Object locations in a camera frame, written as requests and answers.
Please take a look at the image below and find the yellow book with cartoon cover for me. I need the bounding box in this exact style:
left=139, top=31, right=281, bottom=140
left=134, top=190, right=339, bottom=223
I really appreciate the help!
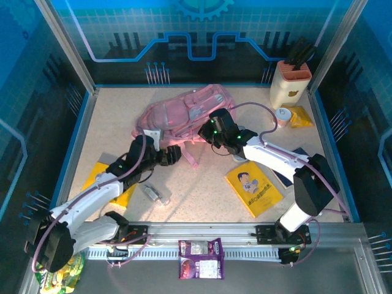
left=225, top=161, right=283, bottom=219

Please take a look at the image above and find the small control board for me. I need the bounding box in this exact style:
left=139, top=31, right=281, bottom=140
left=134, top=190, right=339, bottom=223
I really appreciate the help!
left=277, top=244, right=307, bottom=266
left=105, top=244, right=129, bottom=268

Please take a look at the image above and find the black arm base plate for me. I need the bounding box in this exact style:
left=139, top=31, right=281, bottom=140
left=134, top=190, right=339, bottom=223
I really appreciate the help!
left=92, top=224, right=150, bottom=246
left=255, top=224, right=312, bottom=246

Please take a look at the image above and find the aluminium frame post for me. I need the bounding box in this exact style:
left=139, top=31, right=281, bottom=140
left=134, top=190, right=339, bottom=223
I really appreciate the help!
left=307, top=0, right=368, bottom=96
left=32, top=0, right=99, bottom=94

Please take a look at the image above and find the plain yellow book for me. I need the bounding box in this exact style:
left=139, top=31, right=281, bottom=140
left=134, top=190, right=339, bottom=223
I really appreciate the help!
left=81, top=161, right=137, bottom=209

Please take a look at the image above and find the purple snack bag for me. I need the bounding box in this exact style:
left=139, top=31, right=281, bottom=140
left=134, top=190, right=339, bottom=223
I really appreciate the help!
left=178, top=238, right=225, bottom=280

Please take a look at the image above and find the can with white lid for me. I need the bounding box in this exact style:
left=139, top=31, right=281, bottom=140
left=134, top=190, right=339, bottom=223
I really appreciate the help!
left=274, top=107, right=292, bottom=129

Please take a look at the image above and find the slotted grey cable duct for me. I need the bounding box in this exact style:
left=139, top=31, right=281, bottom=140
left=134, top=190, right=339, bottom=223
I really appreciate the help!
left=85, top=246, right=282, bottom=262

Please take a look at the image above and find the green yellow snack bag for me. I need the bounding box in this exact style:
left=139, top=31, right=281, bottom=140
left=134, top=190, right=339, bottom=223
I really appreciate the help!
left=35, top=253, right=86, bottom=294

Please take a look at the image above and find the aluminium mounting beam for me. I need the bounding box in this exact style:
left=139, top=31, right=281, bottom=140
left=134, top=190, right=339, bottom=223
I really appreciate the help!
left=38, top=220, right=367, bottom=249

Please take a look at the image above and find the pink student backpack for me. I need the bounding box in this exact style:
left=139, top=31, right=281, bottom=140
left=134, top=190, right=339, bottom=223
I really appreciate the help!
left=131, top=84, right=237, bottom=169

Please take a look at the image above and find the aluminium table side rail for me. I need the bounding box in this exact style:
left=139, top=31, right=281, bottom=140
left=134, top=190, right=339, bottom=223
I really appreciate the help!
left=50, top=87, right=99, bottom=223
left=307, top=88, right=353, bottom=223

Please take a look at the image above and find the cream knife block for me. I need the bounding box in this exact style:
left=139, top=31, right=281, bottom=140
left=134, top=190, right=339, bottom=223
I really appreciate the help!
left=269, top=60, right=313, bottom=110

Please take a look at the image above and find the dark blue notebook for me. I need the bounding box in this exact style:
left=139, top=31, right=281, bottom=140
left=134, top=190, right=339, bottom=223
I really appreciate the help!
left=271, top=148, right=310, bottom=190

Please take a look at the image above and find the black handled knife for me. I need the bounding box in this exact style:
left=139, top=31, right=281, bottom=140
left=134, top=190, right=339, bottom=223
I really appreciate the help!
left=286, top=36, right=307, bottom=67
left=290, top=42, right=315, bottom=70
left=295, top=48, right=316, bottom=72

